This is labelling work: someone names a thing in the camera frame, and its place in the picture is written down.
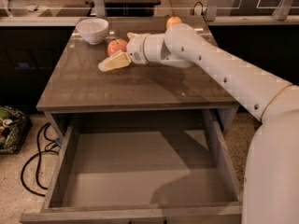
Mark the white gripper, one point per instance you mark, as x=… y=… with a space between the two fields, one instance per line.
x=135 y=48

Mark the red apple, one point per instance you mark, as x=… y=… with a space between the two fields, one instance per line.
x=115 y=45

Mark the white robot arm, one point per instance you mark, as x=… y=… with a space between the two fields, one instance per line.
x=271 y=182

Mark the grey cabinet with glossy top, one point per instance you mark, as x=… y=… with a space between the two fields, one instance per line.
x=78 y=86

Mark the open grey top drawer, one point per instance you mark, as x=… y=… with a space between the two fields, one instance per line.
x=163 y=167

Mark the white ceramic bowl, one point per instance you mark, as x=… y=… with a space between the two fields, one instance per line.
x=93 y=31

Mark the black desk behind glass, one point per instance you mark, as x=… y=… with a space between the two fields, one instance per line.
x=124 y=8

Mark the orange fruit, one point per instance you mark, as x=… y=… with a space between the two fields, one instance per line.
x=173 y=20

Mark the patterned green bag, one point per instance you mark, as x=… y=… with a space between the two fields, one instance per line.
x=14 y=126

